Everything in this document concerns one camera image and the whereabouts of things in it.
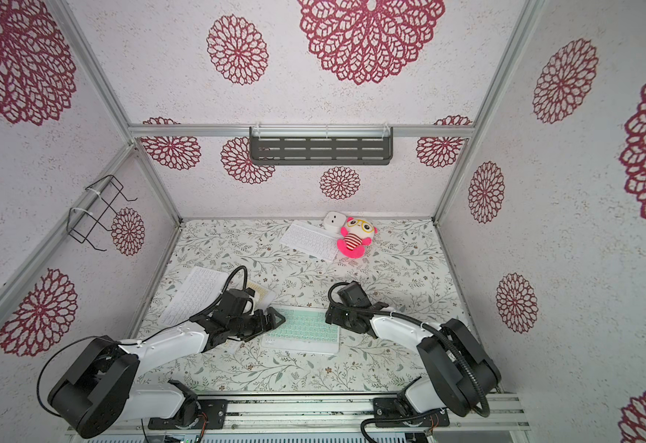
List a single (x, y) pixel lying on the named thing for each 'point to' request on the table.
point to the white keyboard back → (311, 239)
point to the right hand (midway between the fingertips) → (331, 314)
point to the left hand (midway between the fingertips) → (276, 325)
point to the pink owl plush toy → (355, 235)
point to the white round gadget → (333, 221)
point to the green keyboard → (305, 329)
